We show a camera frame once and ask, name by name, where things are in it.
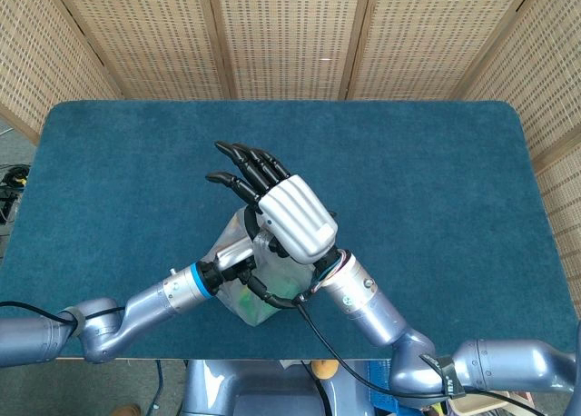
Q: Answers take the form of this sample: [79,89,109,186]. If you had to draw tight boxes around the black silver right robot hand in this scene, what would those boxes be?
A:
[204,140,340,265]

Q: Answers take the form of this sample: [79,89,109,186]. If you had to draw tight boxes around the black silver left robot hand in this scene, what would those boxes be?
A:
[199,206,261,295]

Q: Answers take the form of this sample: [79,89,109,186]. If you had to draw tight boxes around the clear plastic shopping bag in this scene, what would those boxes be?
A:
[203,208,319,329]

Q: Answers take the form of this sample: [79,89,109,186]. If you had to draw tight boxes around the green cardboard box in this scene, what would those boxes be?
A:
[238,283,273,324]

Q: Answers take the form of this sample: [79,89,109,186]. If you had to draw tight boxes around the blue carpet table cover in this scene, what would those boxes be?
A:
[0,100,578,361]

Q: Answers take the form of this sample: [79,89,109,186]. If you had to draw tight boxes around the silver blue robot torso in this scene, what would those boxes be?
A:
[180,359,391,416]

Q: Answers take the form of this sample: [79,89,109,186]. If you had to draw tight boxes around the yellow orange round object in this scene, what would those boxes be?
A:
[310,360,340,381]

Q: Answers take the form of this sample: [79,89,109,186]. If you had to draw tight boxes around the blue plastic crate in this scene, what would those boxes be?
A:
[367,360,394,406]

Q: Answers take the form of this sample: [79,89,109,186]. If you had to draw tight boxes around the woven rattan folding screen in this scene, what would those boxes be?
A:
[0,0,581,238]

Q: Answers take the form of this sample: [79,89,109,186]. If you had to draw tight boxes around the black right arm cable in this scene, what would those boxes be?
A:
[292,295,527,416]

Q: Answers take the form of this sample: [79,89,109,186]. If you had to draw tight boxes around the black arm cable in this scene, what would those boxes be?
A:
[0,274,303,321]
[292,295,527,416]

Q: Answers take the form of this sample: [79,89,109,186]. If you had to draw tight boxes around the blue floor cable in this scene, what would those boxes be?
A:
[155,360,165,409]

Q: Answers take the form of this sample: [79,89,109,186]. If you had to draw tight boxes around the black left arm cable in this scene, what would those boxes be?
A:
[0,274,303,321]

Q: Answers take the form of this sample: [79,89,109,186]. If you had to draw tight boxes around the black strap with label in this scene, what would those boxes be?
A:
[419,352,465,397]

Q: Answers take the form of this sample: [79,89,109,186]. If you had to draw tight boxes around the tangle of floor cables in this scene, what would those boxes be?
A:
[0,163,32,223]

